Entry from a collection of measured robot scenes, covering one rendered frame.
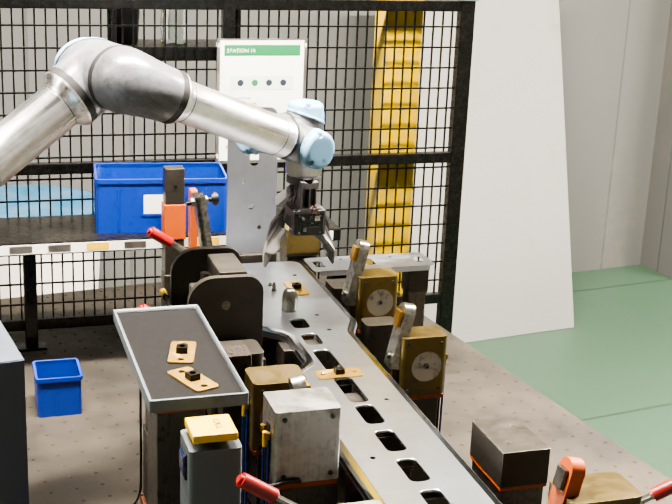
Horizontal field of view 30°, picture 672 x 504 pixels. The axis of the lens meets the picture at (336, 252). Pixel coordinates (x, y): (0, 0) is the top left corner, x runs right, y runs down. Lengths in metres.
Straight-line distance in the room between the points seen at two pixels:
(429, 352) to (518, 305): 3.03
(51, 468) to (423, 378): 0.77
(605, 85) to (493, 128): 1.00
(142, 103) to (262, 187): 0.77
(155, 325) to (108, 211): 0.95
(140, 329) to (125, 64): 0.46
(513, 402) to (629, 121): 3.45
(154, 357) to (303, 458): 0.27
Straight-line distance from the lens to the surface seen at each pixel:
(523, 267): 5.34
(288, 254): 2.90
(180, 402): 1.73
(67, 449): 2.66
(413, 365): 2.32
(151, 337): 1.95
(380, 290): 2.64
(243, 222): 2.88
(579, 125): 6.06
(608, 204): 6.28
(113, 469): 2.57
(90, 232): 2.95
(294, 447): 1.85
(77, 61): 2.23
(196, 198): 2.54
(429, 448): 1.99
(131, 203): 2.92
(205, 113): 2.21
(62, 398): 2.79
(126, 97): 2.15
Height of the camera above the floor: 1.87
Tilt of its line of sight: 17 degrees down
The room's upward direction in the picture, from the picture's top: 2 degrees clockwise
